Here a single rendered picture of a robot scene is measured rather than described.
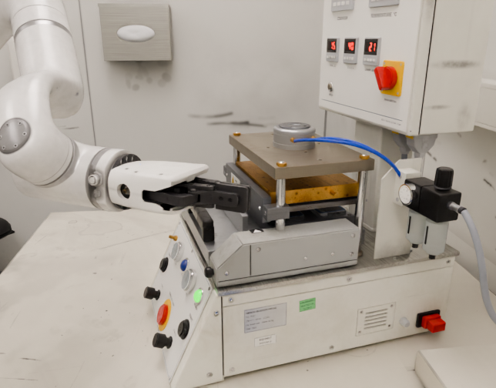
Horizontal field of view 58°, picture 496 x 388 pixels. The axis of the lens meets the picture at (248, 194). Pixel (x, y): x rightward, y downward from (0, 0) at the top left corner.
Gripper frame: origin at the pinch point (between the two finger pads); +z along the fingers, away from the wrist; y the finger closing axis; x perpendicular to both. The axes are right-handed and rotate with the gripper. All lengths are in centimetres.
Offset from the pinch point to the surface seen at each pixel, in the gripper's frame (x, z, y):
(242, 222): 10.2, -6.5, 20.8
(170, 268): 25.0, -24.4, 27.4
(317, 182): 3.1, 4.6, 28.2
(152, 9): -42, -96, 135
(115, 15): -39, -111, 128
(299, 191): 4.0, 2.6, 23.8
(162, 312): 30.3, -21.4, 19.2
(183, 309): 26.2, -14.6, 15.1
